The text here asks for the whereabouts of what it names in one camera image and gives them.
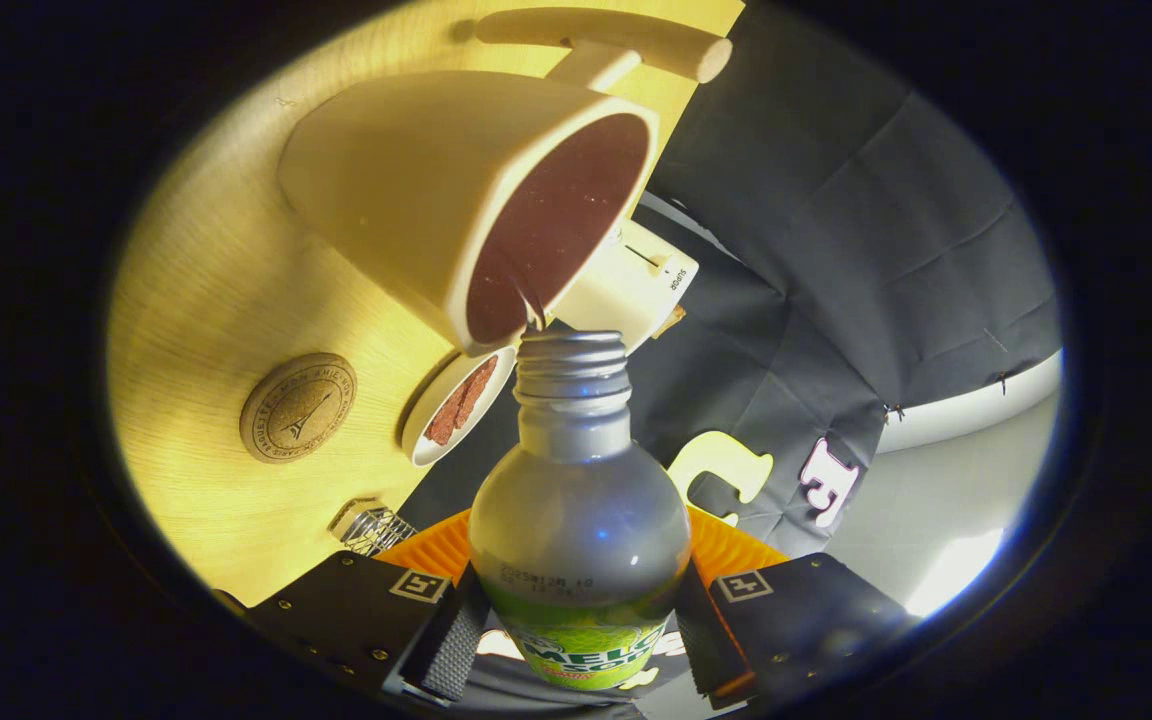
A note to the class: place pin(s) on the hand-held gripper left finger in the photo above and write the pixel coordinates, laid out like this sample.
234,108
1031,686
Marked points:
356,610

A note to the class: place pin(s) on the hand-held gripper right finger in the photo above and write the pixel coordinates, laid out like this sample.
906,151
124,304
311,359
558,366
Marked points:
816,610

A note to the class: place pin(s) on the round cork coaster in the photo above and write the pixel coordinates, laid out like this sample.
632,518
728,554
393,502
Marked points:
298,407

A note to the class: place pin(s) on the silver juice bottle green label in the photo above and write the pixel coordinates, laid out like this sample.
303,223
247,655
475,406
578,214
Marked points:
576,520

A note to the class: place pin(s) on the small white plate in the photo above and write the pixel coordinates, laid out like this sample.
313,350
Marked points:
426,425

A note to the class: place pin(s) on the brown food pieces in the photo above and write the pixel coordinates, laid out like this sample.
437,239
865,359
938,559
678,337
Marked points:
461,402

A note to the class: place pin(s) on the toast slice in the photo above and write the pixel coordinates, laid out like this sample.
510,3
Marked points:
669,322

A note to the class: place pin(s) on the wooden table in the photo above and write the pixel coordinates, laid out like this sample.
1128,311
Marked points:
196,300

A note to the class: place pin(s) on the white toaster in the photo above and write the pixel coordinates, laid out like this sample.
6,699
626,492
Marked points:
626,285

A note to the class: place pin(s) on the black backdrop cloth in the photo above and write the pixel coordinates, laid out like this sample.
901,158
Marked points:
836,220

